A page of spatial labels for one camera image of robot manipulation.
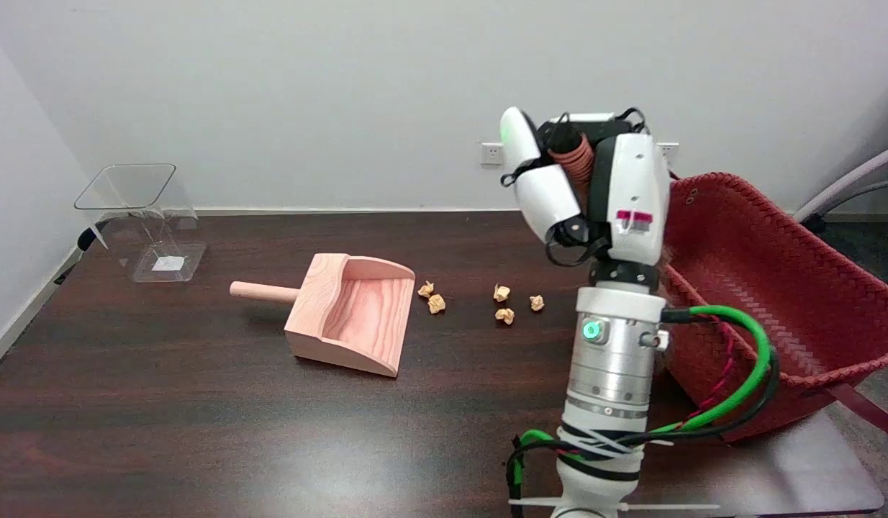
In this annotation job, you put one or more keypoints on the clear plastic container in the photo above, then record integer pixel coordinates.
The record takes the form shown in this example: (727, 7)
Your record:
(145, 223)

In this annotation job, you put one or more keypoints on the red woven basket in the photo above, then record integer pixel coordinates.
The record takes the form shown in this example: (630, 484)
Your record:
(775, 302)

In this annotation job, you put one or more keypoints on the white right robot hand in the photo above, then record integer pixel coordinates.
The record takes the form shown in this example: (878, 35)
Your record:
(635, 194)

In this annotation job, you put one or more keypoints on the tan paper ball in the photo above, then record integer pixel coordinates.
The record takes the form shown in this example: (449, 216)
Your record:
(436, 303)
(505, 316)
(501, 293)
(536, 303)
(425, 289)

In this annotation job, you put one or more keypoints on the white wall socket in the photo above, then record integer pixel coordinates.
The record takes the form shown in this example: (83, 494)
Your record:
(669, 152)
(491, 154)

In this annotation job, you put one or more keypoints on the brown hand brush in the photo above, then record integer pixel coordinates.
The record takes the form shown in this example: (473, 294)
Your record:
(575, 162)

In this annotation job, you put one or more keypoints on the wooden dustpan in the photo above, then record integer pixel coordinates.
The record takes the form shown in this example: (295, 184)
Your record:
(358, 313)

